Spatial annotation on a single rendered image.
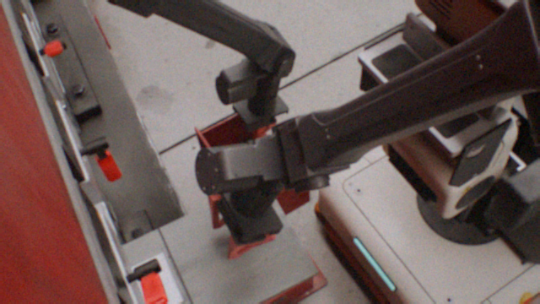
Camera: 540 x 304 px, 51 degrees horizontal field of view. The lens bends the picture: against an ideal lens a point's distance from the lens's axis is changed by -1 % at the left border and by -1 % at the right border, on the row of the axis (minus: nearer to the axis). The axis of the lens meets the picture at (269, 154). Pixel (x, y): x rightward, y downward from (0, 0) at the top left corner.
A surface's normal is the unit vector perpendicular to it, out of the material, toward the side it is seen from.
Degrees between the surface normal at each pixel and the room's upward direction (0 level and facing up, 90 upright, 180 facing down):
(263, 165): 40
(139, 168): 0
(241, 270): 0
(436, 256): 0
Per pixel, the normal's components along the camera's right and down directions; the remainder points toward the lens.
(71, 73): -0.06, -0.53
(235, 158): 0.50, -0.22
